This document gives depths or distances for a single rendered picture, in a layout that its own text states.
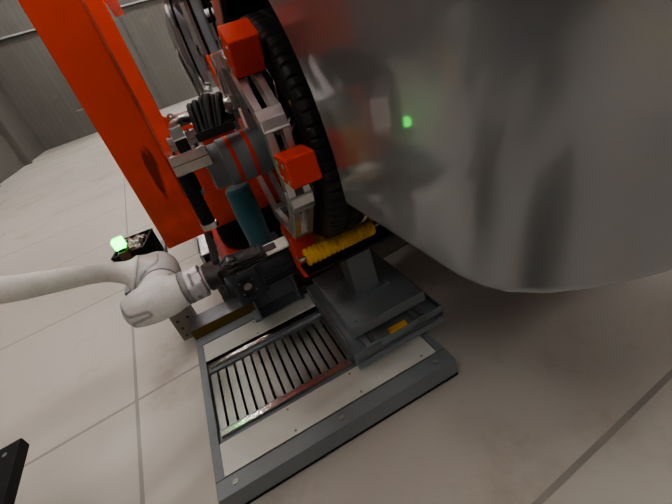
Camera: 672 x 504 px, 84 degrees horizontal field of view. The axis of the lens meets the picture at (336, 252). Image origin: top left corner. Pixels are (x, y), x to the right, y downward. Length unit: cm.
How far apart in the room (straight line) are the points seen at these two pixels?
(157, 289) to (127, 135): 73
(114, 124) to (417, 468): 149
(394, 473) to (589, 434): 54
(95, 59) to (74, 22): 11
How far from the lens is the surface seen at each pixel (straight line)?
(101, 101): 159
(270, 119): 91
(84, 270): 115
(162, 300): 102
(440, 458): 125
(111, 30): 354
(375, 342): 132
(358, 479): 127
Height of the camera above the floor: 110
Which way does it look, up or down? 30 degrees down
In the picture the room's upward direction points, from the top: 19 degrees counter-clockwise
